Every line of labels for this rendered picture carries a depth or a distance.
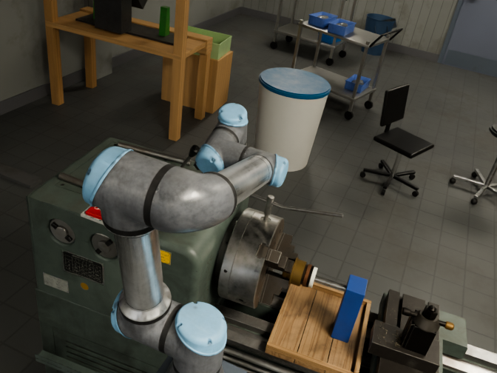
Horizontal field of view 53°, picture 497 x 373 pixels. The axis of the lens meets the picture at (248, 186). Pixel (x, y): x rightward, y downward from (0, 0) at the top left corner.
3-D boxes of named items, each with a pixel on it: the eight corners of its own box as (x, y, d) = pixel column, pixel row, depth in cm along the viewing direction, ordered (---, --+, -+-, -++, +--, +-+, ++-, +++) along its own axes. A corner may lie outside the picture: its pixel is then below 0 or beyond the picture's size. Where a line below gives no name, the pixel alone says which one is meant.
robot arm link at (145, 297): (165, 365, 115) (146, 194, 78) (109, 340, 119) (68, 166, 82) (189, 323, 124) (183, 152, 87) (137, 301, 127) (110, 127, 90)
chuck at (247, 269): (222, 318, 162) (237, 237, 148) (251, 268, 190) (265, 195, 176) (248, 328, 160) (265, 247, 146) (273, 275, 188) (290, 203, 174)
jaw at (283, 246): (265, 249, 168) (275, 226, 177) (263, 258, 172) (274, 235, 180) (296, 259, 166) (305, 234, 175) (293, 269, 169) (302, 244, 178)
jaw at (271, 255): (258, 265, 164) (255, 257, 153) (262, 251, 166) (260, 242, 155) (290, 276, 162) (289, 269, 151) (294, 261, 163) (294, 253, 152)
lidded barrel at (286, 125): (322, 155, 472) (340, 80, 432) (299, 183, 424) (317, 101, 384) (263, 135, 490) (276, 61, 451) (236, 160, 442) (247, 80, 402)
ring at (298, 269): (283, 266, 160) (310, 274, 158) (291, 249, 167) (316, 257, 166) (278, 286, 165) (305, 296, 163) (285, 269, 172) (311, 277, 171)
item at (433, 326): (411, 327, 146) (414, 320, 144) (413, 308, 152) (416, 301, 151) (439, 336, 144) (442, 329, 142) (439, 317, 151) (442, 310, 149)
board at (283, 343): (264, 352, 162) (266, 344, 160) (291, 283, 192) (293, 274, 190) (354, 385, 156) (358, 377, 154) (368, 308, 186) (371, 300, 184)
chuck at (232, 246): (211, 315, 163) (225, 234, 149) (242, 265, 190) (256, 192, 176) (222, 318, 162) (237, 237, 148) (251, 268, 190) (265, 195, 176)
